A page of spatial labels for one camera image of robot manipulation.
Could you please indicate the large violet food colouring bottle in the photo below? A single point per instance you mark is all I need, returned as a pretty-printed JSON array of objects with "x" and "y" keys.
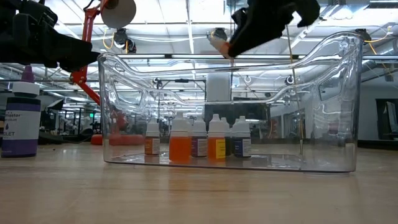
[{"x": 21, "y": 124}]

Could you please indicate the small purple-label dropper bottle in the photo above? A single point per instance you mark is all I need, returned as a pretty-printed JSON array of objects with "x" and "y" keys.
[{"x": 199, "y": 146}]

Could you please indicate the red desk lamp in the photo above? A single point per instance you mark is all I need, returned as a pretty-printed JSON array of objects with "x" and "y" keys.
[{"x": 81, "y": 76}]

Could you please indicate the small brown-orange dropper bottle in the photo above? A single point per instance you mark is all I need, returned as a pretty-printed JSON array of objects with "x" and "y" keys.
[{"x": 152, "y": 144}]

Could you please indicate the small bright orange dropper bottle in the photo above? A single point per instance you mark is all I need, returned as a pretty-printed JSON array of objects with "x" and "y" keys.
[{"x": 179, "y": 147}]

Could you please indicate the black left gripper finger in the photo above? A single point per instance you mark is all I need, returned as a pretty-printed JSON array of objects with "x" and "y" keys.
[{"x": 46, "y": 46}]

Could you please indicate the clear plastic bin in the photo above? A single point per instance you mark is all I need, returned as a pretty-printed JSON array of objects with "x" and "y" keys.
[{"x": 335, "y": 130}]

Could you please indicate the small blue-label dropper bottle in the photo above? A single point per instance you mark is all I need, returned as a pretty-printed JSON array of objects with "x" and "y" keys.
[{"x": 242, "y": 146}]

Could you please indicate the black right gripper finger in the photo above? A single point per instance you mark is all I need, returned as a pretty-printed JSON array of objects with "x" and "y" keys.
[
  {"x": 273, "y": 21},
  {"x": 252, "y": 18}
]

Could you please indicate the black aluminium table frame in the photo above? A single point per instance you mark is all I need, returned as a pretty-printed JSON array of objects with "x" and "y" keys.
[{"x": 379, "y": 143}]

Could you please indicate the white hanging box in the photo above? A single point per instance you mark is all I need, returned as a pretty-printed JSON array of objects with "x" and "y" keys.
[{"x": 219, "y": 87}]

